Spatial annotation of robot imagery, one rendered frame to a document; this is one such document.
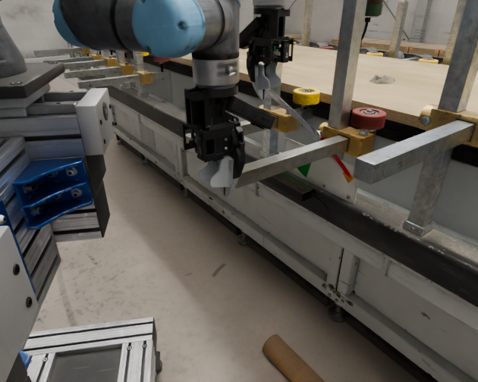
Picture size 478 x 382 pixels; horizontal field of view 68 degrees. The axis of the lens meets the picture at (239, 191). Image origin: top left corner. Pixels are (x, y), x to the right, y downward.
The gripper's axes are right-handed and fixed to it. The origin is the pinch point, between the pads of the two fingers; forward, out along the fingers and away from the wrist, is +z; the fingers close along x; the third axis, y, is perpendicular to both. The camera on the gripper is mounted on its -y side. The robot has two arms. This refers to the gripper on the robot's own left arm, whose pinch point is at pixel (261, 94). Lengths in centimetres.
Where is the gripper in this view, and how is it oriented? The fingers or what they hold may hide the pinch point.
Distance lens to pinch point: 95.8
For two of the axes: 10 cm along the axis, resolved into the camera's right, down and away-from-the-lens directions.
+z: 0.0, 8.8, 4.7
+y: 5.9, 3.8, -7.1
